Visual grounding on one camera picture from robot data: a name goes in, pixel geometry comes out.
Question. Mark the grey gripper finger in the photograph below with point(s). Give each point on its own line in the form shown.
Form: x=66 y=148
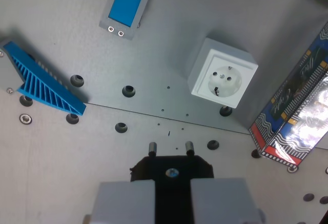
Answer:
x=123 y=203
x=220 y=203

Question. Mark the black two-pin power plug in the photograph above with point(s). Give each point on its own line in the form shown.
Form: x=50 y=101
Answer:
x=173 y=195

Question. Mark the silver hex socket bolt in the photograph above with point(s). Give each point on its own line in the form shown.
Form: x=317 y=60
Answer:
x=25 y=119

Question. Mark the silver washer screw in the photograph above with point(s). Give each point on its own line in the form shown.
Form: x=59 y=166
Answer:
x=292 y=168

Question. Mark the patterned blue black carton box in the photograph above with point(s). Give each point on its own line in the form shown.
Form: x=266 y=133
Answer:
x=294 y=106

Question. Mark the blue ribbed wedge part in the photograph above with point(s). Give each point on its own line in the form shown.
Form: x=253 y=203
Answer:
x=43 y=84

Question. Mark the grey holder with blue insert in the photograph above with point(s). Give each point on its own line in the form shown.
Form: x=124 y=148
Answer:
x=126 y=6

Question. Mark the white wall socket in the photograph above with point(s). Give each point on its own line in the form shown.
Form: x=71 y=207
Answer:
x=221 y=80

